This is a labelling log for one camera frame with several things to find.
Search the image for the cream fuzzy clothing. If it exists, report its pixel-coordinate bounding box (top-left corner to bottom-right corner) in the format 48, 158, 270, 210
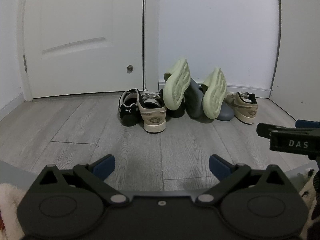
0, 182, 28, 240

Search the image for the beige sneaker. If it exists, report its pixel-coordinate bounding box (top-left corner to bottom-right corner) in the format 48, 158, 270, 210
224, 91, 258, 125
137, 88, 167, 133

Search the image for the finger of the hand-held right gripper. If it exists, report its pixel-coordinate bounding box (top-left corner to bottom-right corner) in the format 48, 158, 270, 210
256, 123, 320, 138
296, 119, 320, 129

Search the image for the white door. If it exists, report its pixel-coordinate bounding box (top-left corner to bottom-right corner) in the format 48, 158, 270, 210
24, 0, 145, 99

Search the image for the light green slide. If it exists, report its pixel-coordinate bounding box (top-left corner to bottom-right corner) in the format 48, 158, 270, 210
164, 58, 192, 111
201, 67, 228, 119

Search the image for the black white fuzzy clothing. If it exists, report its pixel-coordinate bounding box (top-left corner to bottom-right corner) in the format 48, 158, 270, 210
299, 167, 320, 240

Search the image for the grey slide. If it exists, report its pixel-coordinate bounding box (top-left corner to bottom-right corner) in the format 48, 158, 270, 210
184, 78, 205, 119
215, 102, 235, 121

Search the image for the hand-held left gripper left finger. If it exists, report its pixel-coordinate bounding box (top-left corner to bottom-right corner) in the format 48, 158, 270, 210
37, 154, 130, 204

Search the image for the grey mat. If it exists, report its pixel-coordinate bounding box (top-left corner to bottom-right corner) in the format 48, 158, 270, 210
0, 160, 319, 184

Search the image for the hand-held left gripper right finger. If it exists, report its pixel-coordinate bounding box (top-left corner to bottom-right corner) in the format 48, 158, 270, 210
195, 154, 284, 204

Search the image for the white baseboard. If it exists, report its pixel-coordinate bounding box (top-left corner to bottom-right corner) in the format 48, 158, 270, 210
158, 80, 273, 98
0, 92, 25, 122

